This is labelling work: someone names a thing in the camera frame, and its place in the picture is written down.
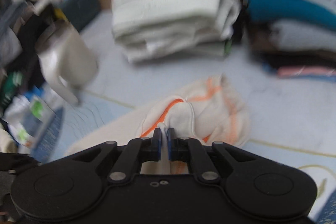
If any dark clothes pile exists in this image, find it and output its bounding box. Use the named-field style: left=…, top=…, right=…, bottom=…
left=1, top=0, right=48, bottom=116

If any dark teal box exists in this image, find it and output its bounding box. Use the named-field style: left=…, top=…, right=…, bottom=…
left=59, top=0, right=101, bottom=32

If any colourful folded clothes stack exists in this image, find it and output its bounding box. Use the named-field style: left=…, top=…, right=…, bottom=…
left=245, top=0, right=335, bottom=82

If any cream sweater orange stitching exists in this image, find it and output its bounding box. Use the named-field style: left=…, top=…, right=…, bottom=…
left=64, top=75, right=251, bottom=175

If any cream folded clothes stack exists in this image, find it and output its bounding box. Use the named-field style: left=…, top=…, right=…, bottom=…
left=112, top=0, right=240, bottom=63

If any white plastic mug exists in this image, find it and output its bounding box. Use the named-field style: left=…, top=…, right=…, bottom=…
left=35, top=20, right=98, bottom=105

